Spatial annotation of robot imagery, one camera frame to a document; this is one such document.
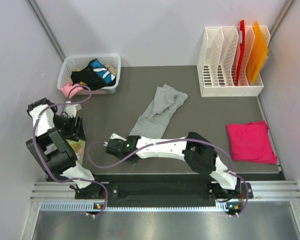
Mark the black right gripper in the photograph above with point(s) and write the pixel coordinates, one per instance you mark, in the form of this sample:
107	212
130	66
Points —
133	163

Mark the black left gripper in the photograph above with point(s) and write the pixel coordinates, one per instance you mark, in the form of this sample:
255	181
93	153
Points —
75	133

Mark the grey t shirt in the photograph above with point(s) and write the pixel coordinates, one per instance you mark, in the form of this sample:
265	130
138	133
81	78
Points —
155	119

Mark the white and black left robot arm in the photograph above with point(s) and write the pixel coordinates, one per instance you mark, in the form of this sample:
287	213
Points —
51	148

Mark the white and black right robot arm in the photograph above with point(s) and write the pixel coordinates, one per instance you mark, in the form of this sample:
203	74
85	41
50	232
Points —
199	154

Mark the green children's book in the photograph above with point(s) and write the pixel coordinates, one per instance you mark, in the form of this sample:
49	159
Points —
78	147

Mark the light pink t shirt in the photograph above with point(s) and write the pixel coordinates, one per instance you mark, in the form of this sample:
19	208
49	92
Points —
70	90

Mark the black and blue t shirt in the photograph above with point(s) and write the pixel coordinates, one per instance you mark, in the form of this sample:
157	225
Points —
95	76

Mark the white plastic laundry basket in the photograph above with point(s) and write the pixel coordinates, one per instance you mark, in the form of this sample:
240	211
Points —
79	62

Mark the folded magenta t shirt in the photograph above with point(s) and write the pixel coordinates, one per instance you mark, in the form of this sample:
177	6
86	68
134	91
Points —
250	142

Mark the white file organiser rack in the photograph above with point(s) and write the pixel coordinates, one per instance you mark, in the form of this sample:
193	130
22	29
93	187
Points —
215	66

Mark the orange plastic folder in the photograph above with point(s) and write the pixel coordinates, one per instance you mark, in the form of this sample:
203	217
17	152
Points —
258	52

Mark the red plastic folder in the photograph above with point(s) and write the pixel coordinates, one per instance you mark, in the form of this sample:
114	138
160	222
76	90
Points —
239	52

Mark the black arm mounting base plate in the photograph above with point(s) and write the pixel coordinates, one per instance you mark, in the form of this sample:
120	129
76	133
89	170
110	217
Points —
165	189

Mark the aluminium frame rail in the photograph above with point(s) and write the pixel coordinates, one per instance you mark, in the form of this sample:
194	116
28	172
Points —
53	196

